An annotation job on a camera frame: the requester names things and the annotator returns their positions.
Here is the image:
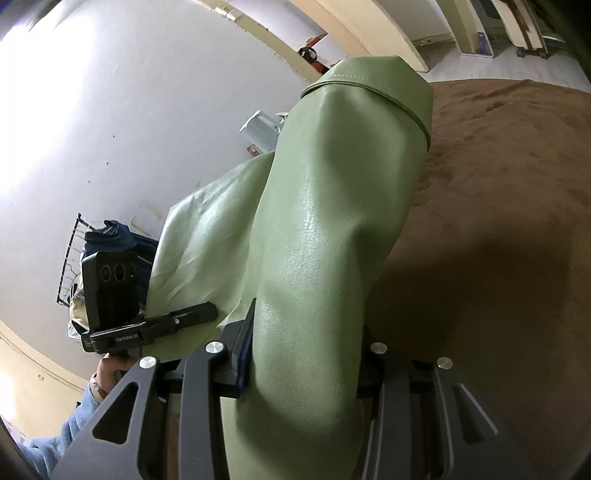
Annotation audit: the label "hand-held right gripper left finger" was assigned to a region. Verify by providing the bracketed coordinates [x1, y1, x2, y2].
[51, 298, 257, 480]

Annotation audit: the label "white standing mirror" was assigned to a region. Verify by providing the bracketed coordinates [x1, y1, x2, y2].
[436, 0, 496, 59]

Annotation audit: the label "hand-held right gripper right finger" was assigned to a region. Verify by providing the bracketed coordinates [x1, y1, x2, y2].
[355, 325, 539, 480]

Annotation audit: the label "blue jeans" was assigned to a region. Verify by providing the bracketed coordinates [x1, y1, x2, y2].
[83, 220, 161, 296]

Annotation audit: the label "black wire rack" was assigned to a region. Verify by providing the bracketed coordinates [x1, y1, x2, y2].
[56, 212, 93, 306]

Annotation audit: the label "green leather jacket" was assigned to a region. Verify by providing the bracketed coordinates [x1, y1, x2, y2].
[147, 55, 434, 480]

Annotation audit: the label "red items in doorway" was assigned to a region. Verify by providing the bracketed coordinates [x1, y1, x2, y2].
[298, 34, 332, 75]

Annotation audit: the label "person's left hand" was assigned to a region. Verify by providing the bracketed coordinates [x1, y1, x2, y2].
[90, 354, 140, 398]

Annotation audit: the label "pale green bin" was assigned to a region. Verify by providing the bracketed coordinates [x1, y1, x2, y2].
[239, 109, 283, 154]

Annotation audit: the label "person's left forearm blue sleeve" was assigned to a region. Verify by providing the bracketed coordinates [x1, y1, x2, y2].
[18, 382, 103, 480]

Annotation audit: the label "beige suitcase with black cloth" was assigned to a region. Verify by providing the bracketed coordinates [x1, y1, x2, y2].
[492, 0, 551, 60]

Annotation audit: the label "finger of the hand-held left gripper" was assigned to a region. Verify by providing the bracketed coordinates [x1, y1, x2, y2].
[147, 301, 219, 343]

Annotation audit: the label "beige wooden door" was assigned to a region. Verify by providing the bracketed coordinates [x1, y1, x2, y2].
[286, 0, 431, 73]

